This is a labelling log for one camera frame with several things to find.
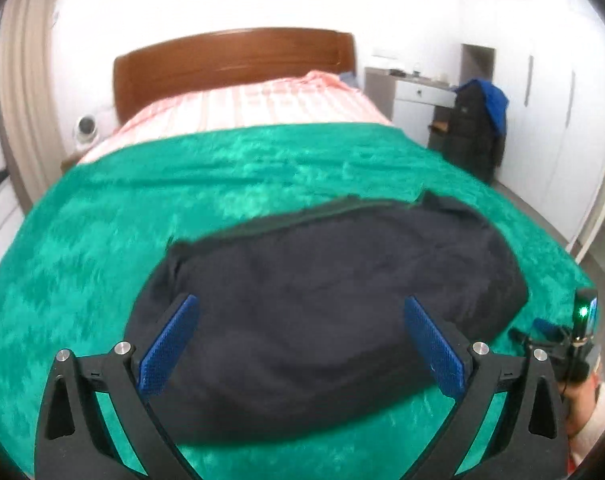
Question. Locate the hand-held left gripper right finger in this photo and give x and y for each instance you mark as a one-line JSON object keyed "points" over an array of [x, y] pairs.
{"points": [[432, 345]]}

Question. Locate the white desk with drawer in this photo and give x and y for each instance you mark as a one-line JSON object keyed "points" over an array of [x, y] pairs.
{"points": [[412, 105]]}

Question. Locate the low white drawer cabinet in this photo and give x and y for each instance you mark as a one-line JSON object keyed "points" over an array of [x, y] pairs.
{"points": [[0, 220]]}

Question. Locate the blue garment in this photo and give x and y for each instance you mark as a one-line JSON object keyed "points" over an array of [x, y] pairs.
{"points": [[494, 102]]}

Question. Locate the beige curtain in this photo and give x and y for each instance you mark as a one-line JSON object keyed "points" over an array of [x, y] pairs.
{"points": [[25, 85]]}

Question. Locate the person's right forearm white sleeve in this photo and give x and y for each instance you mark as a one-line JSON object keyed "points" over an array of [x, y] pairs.
{"points": [[594, 435]]}

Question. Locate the black hanging jacket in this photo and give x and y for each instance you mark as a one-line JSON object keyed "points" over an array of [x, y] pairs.
{"points": [[470, 135]]}

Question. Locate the small dark desk item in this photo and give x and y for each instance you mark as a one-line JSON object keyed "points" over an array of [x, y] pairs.
{"points": [[398, 72]]}

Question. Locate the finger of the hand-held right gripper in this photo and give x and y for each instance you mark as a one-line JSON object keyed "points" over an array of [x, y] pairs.
{"points": [[539, 332]]}

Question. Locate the small white fan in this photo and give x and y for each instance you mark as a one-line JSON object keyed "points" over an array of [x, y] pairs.
{"points": [[87, 130]]}

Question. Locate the green velvet blanket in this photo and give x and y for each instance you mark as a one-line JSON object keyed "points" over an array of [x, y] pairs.
{"points": [[132, 210]]}

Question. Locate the wooden chair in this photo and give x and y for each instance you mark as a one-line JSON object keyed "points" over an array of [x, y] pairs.
{"points": [[438, 132]]}

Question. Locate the black puffer jacket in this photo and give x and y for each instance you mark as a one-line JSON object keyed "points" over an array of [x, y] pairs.
{"points": [[322, 320]]}

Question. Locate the person's right hand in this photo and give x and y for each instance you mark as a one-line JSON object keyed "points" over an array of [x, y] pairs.
{"points": [[579, 405]]}

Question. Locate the grey pillow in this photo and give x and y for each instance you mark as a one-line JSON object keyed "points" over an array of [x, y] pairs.
{"points": [[350, 80]]}

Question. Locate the brown wooden headboard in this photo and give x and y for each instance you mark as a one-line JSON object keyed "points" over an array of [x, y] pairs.
{"points": [[232, 67]]}

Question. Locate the pink striped bed sheet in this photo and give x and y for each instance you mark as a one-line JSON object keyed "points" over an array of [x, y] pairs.
{"points": [[262, 107]]}

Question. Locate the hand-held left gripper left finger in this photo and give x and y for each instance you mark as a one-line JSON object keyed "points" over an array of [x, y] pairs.
{"points": [[170, 345]]}

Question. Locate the white wardrobe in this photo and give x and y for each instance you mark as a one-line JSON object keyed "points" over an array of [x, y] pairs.
{"points": [[547, 135]]}

